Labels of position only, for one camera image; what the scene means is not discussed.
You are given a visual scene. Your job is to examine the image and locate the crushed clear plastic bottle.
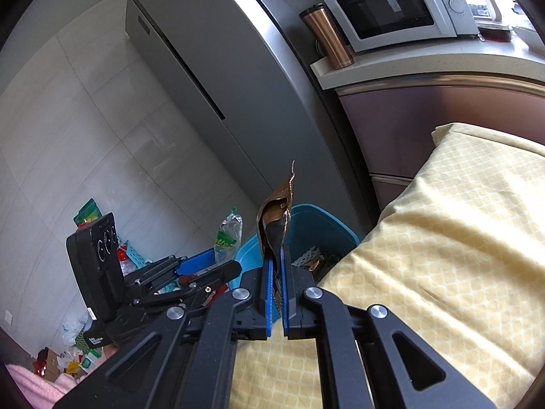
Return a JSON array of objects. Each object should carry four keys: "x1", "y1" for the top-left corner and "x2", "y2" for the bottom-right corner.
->
[{"x1": 214, "y1": 207, "x2": 244, "y2": 267}]

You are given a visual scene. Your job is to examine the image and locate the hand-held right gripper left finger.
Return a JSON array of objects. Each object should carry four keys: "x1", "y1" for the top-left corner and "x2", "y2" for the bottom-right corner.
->
[{"x1": 53, "y1": 258, "x2": 273, "y2": 409}]

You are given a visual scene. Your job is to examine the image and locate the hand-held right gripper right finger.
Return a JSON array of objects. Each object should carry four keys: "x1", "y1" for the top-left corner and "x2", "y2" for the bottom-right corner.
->
[{"x1": 281, "y1": 245, "x2": 499, "y2": 409}]

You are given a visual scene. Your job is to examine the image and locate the grey refrigerator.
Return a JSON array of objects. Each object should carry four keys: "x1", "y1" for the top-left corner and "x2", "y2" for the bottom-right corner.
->
[{"x1": 125, "y1": 0, "x2": 379, "y2": 239}]

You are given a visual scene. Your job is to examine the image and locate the white foam fruit net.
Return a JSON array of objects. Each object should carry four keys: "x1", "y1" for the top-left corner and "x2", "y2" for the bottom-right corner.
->
[{"x1": 296, "y1": 245, "x2": 320, "y2": 267}]

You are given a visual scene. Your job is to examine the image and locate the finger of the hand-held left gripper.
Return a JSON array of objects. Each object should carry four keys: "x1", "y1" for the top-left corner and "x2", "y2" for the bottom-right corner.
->
[
  {"x1": 130, "y1": 261, "x2": 243, "y2": 308},
  {"x1": 123, "y1": 249, "x2": 216, "y2": 286}
]

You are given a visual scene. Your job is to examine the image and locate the kitchen counter cabinet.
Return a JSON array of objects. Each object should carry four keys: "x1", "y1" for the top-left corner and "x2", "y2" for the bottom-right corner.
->
[{"x1": 310, "y1": 30, "x2": 545, "y2": 218}]

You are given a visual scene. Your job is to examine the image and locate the pink fleece garment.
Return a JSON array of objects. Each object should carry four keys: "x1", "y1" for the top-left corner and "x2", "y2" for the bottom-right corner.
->
[{"x1": 4, "y1": 362, "x2": 107, "y2": 409}]

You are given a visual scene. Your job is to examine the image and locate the yellow checked tablecloth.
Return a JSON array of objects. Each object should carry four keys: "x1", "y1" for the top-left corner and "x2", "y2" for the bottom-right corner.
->
[{"x1": 228, "y1": 123, "x2": 545, "y2": 409}]

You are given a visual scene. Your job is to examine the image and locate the pile of colourful floor packets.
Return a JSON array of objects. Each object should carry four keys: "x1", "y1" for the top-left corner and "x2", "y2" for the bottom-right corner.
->
[{"x1": 33, "y1": 198, "x2": 155, "y2": 382}]

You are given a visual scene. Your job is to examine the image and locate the blue plastic bin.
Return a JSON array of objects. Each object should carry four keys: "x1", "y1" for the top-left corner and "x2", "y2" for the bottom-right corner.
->
[{"x1": 230, "y1": 203, "x2": 360, "y2": 290}]

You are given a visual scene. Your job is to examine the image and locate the brown foil snack wrapper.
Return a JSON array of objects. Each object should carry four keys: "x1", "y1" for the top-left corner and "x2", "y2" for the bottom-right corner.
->
[{"x1": 255, "y1": 161, "x2": 296, "y2": 320}]

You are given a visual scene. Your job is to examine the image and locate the dark red food container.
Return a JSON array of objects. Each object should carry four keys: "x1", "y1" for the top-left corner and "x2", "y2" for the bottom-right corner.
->
[{"x1": 477, "y1": 21, "x2": 513, "y2": 44}]

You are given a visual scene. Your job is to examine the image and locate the copper travel tumbler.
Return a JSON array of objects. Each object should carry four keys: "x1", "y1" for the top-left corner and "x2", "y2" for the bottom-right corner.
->
[{"x1": 299, "y1": 3, "x2": 354, "y2": 70}]

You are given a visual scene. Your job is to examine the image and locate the silver microwave oven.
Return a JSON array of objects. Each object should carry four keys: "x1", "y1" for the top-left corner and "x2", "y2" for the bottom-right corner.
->
[{"x1": 321, "y1": 0, "x2": 480, "y2": 54}]

